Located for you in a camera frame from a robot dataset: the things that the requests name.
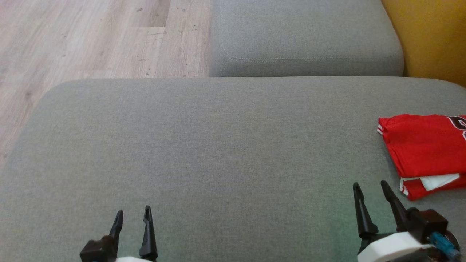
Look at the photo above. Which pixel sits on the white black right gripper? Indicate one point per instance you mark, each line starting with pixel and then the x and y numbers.
pixel 389 247

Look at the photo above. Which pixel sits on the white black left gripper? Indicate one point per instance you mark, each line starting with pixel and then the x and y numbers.
pixel 96 251

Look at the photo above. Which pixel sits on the red shorts with white stripe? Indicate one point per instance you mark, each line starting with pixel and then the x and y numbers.
pixel 415 191

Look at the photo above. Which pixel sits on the red jersey with number print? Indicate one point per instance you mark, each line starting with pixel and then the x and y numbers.
pixel 422 145

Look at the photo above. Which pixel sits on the grey sofa seat cushion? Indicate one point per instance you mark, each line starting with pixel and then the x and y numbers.
pixel 305 32
pixel 200 153

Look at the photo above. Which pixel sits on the wide yellow sofa back cushion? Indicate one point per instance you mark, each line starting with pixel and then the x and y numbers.
pixel 433 36

